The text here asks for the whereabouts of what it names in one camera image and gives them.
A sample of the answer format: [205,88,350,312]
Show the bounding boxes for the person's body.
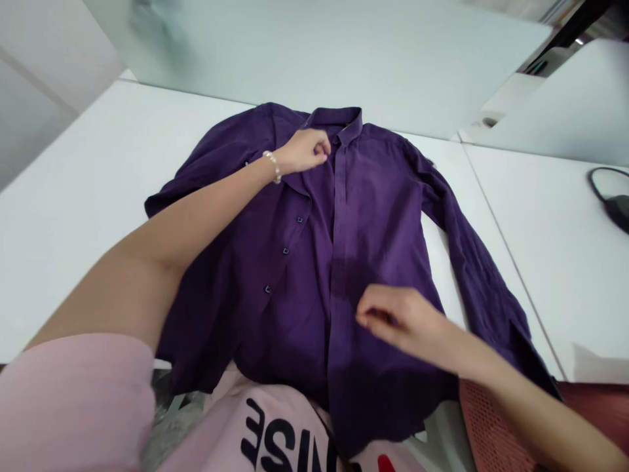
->
[0,335,433,472]

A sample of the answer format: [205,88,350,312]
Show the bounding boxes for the person's right hand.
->
[354,284,455,364]

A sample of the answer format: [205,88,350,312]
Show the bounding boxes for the red perforated plastic basket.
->
[459,377,629,472]

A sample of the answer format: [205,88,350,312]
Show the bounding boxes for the white desk partition panel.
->
[110,0,556,144]

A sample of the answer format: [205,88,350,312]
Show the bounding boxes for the purple button-up shirt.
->
[144,102,563,456]

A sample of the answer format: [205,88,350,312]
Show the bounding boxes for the person's left hand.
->
[272,129,334,176]

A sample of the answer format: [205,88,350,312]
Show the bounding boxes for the black cable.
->
[589,167,629,233]

